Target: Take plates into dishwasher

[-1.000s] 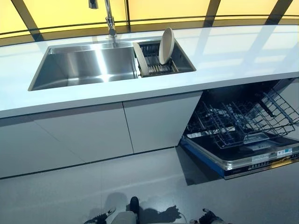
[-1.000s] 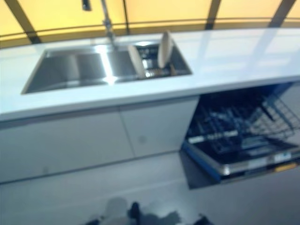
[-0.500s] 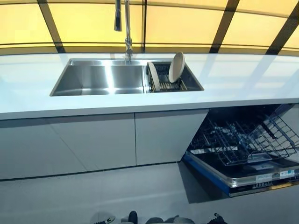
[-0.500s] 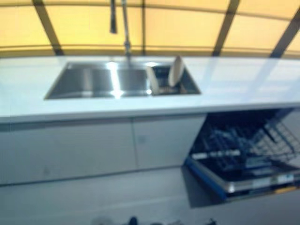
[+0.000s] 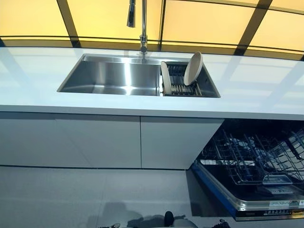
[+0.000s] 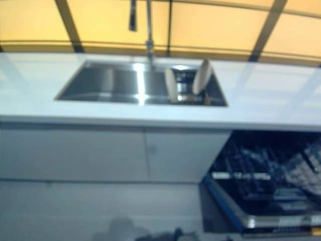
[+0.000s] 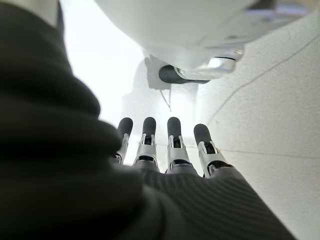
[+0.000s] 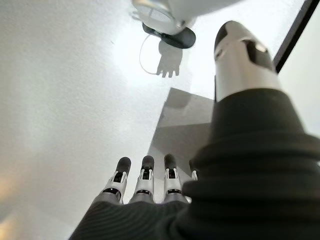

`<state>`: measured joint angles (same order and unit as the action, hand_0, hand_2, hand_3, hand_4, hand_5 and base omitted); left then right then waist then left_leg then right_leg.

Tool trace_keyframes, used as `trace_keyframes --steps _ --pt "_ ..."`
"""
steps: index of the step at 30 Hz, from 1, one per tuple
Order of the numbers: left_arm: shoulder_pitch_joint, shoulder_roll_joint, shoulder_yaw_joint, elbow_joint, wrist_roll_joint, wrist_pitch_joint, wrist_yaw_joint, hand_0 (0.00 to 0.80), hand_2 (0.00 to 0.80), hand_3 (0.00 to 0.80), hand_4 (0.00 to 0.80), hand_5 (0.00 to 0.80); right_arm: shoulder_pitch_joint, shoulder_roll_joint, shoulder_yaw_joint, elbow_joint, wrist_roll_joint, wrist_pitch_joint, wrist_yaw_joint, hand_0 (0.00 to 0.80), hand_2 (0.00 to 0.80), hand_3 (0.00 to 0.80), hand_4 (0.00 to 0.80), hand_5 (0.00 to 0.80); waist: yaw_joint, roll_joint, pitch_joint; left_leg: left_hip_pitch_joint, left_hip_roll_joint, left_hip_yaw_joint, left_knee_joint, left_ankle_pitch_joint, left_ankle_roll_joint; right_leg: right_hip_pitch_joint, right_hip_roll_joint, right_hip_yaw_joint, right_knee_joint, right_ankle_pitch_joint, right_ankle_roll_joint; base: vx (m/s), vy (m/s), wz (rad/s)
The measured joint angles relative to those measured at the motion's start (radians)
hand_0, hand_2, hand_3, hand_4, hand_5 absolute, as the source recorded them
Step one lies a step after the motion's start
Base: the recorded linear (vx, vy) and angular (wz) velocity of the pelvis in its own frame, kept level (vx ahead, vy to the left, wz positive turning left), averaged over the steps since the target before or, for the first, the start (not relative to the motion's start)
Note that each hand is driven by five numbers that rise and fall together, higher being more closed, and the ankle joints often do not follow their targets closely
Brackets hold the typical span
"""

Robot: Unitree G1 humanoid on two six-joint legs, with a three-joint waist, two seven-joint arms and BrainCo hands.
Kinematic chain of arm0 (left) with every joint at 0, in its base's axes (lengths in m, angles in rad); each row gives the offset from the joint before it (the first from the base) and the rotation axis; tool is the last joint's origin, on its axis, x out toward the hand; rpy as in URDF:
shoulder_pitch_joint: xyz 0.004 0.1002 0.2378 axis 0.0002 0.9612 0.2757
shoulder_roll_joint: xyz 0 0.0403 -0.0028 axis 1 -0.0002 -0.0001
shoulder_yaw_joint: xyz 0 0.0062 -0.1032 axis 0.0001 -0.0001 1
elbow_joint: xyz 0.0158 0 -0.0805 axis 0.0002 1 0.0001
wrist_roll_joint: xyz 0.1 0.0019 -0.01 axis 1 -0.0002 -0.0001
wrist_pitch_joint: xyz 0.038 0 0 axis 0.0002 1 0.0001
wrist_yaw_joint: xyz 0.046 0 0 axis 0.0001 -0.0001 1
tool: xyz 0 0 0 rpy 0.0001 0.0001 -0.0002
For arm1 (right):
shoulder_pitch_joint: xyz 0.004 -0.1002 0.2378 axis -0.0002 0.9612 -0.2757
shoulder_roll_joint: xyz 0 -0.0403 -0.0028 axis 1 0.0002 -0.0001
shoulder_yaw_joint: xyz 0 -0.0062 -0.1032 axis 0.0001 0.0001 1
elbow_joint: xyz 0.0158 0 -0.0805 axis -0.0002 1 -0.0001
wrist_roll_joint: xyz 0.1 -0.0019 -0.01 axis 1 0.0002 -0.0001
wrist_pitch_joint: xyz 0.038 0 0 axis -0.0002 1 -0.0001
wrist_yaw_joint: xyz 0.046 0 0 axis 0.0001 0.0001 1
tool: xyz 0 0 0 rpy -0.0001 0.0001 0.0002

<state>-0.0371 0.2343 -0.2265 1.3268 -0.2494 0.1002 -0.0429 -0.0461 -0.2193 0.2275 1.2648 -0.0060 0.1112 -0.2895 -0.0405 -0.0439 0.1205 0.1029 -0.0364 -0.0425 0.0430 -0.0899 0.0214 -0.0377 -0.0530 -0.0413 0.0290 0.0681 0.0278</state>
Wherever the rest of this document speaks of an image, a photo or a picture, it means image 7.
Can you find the silver robot left leg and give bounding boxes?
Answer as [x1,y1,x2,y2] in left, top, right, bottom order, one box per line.
[94,0,320,82]

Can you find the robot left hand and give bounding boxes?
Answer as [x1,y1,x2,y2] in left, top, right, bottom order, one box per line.
[0,0,298,240]

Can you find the black robot left foot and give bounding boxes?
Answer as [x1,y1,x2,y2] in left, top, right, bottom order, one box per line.
[158,64,211,85]

